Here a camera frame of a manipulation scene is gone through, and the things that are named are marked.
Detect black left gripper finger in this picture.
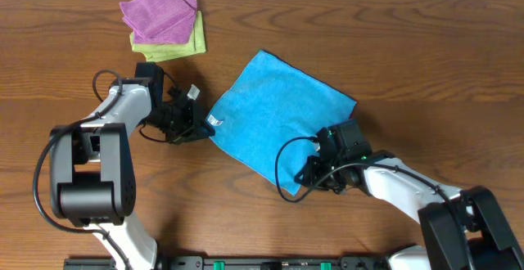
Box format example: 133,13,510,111
192,119,215,139
169,133,195,144

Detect blue microfiber cloth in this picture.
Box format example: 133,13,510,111
207,51,356,195

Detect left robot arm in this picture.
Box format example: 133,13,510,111
46,77,214,269

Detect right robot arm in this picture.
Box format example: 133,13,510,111
295,151,523,269

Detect green folded cloth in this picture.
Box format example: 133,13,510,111
129,11,206,62

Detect purple folded cloth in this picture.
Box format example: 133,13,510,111
120,0,198,45

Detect right black cable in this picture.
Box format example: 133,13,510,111
274,135,328,204

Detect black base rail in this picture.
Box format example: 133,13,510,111
63,254,390,270

